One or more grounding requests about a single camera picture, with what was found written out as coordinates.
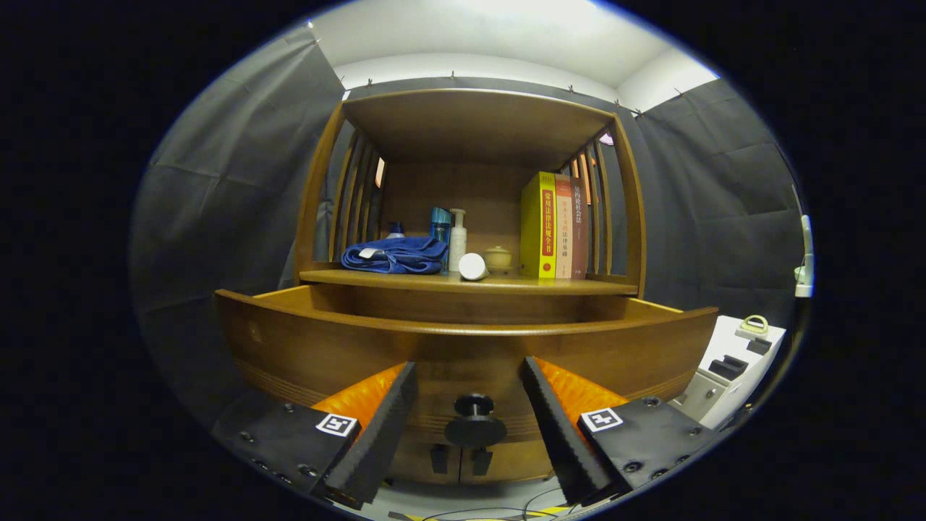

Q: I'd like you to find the folded blue towel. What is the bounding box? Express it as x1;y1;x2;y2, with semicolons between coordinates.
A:
340;236;449;275

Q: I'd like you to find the thick yellow book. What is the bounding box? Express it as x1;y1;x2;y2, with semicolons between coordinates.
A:
519;171;558;279

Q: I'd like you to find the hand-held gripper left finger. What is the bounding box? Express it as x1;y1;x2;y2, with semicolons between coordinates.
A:
212;360;419;511

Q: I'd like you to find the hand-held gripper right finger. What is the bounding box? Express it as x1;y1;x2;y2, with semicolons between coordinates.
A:
521;356;724;507

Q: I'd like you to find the wooden cabinet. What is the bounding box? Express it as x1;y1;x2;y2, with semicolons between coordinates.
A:
293;88;647;486

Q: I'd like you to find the white pump bottle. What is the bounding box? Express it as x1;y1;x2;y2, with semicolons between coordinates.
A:
449;208;468;273

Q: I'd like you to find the white side cabinet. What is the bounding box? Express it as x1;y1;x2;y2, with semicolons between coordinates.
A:
669;315;787;431

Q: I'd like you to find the tall blue bottle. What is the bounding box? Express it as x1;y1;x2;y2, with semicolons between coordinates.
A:
430;207;453;272

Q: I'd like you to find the wooden drawer with black knob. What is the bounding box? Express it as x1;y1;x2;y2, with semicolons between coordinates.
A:
215;284;719;449

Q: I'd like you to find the orange and white book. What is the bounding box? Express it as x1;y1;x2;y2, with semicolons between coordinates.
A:
553;174;574;279

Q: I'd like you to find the brown book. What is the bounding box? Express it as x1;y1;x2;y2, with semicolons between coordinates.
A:
570;176;590;279

